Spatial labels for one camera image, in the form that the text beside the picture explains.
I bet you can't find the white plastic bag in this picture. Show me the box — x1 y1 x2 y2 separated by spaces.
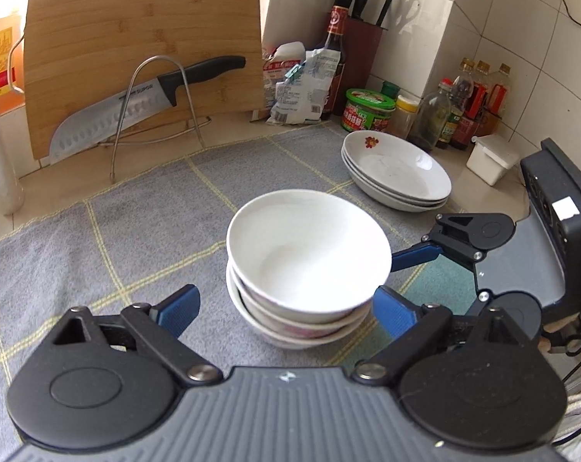
270 48 345 127

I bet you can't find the dark red knife block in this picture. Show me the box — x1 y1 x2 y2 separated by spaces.
343 15 385 116

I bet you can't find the orange drink bottle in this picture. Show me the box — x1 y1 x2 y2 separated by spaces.
0 10 26 116

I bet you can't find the tall bottle green label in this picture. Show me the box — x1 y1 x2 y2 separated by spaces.
437 59 477 150

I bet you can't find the green-lid sauce jar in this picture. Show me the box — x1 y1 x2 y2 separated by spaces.
341 88 397 134

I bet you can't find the white floral bowl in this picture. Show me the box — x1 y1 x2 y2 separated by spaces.
226 190 392 313
225 262 372 338
230 293 366 351

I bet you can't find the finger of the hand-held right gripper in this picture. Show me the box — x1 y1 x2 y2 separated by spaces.
390 214 485 272

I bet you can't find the dark soy sauce bottle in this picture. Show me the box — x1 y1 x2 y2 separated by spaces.
322 5 351 119

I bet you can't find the orange and white bag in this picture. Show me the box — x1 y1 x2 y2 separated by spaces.
262 43 306 111

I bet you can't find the metal wire rack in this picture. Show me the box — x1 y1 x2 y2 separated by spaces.
93 55 212 184

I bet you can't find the black-handled kitchen knife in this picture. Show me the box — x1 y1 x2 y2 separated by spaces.
49 55 247 164

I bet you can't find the clear bottle red cap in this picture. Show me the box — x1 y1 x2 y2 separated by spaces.
407 78 452 151

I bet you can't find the dark bottle red label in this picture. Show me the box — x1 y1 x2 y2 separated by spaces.
457 60 494 151

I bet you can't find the oil bottle red label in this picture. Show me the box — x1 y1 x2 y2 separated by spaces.
483 62 513 121

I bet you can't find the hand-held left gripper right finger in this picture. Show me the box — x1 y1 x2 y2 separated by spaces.
351 285 533 388

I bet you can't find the teal cloth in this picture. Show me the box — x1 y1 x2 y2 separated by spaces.
353 245 479 376

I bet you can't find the bamboo cutting board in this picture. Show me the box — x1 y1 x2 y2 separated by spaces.
23 0 265 162

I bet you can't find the grey checked dish mat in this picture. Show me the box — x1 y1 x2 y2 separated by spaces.
0 120 469 444

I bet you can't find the white lidded box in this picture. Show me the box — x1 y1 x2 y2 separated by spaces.
465 133 521 186

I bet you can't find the white fruit-print plate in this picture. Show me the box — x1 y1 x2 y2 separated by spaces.
346 164 449 213
341 130 452 201
341 154 451 208

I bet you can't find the yellow-lid spice jar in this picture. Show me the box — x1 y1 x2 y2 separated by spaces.
387 95 421 139

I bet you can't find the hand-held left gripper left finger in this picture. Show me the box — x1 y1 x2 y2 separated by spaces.
52 284 224 388

